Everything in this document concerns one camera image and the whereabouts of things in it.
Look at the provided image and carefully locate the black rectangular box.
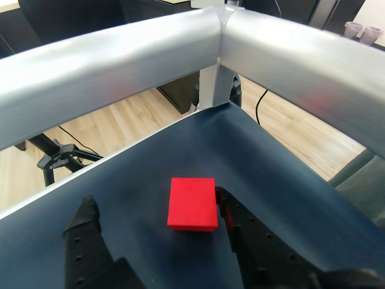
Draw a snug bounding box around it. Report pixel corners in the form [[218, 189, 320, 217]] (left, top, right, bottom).
[[157, 73, 202, 116]]

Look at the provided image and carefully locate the red cube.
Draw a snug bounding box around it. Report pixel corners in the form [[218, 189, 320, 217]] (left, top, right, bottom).
[[166, 177, 219, 233]]

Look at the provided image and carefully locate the black floor cable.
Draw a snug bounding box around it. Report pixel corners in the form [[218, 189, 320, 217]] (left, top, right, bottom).
[[255, 88, 270, 125]]

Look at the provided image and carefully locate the silver table frame rail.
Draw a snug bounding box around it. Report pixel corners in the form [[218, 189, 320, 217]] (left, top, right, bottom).
[[0, 5, 385, 161]]

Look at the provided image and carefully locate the dark table mat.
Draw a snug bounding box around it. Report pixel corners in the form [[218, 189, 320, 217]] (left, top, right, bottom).
[[0, 104, 385, 289]]

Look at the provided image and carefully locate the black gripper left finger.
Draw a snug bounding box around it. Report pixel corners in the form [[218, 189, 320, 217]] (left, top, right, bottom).
[[63, 195, 144, 289]]

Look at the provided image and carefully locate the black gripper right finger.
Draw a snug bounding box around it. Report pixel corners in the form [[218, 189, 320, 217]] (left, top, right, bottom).
[[214, 186, 385, 289]]

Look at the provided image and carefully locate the black tripod stand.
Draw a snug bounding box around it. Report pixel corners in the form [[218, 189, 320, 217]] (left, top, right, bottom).
[[28, 131, 105, 188]]

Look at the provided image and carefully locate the black clamp knob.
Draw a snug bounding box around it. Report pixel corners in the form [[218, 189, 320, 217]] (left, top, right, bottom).
[[229, 74, 243, 108]]

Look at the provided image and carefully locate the grey green fabric seat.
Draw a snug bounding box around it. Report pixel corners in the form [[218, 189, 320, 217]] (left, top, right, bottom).
[[327, 148, 385, 230]]

